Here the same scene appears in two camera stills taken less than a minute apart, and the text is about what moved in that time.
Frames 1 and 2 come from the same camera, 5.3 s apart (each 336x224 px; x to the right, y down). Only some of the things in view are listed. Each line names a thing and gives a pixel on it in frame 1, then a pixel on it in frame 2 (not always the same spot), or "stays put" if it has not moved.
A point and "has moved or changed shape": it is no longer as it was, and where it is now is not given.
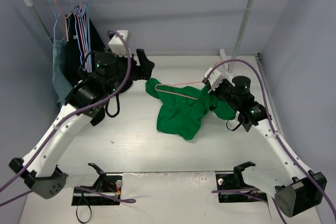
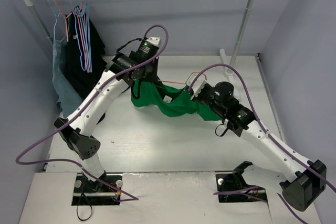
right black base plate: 234,181 stays put
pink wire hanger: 181,83 to 187,78
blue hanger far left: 56,16 stays put
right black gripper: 213,96 to 203,93
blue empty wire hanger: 83,29 stays put
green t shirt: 182,117 has moved or changed shape
